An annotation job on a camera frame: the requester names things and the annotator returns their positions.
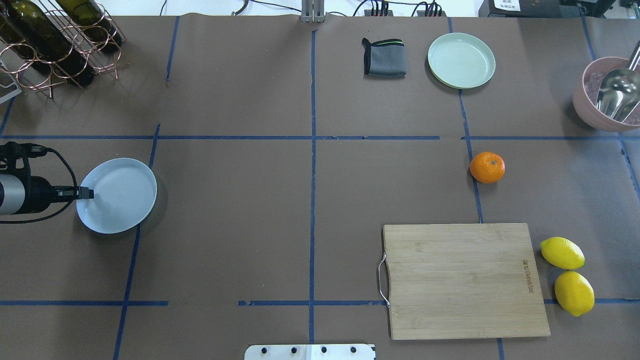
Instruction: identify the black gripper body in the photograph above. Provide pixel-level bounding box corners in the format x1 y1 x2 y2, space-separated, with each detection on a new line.
23 176 56 214

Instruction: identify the light blue plate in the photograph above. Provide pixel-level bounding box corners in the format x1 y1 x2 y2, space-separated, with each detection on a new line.
76 158 158 234

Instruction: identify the light green plate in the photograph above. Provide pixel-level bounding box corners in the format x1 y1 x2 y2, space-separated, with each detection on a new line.
426 32 497 90

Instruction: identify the dark green wine bottle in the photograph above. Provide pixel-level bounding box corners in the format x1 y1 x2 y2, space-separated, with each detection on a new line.
1 0 95 88

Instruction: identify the grey folded cloth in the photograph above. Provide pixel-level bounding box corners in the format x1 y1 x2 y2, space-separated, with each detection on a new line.
361 38 407 79

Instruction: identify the wooden cutting board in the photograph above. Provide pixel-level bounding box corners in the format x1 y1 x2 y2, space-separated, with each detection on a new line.
381 223 551 341

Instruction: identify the orange fruit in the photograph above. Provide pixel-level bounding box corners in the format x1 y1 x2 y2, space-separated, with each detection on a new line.
469 152 506 183

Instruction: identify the yellow lemon upper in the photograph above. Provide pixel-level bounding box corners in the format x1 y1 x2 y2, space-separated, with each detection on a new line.
540 236 586 271

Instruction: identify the yellow lemon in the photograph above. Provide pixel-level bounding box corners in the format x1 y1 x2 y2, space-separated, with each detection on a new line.
553 270 595 317
540 236 586 271

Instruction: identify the yellow lemon lower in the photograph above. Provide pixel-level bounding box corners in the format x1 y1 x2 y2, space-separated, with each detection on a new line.
553 270 595 317

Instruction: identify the pink bowl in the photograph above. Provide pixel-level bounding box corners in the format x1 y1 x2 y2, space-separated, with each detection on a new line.
573 56 639 133

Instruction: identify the metal scoop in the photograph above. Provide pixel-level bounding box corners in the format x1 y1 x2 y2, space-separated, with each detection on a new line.
595 43 640 123

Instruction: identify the copper wire bottle rack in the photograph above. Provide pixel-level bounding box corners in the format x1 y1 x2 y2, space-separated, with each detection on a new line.
1 0 130 98

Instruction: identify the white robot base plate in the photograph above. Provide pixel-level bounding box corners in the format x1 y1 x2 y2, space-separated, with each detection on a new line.
244 343 377 360

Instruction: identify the aluminium frame post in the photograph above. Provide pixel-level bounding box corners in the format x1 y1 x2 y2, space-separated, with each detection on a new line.
301 0 326 23

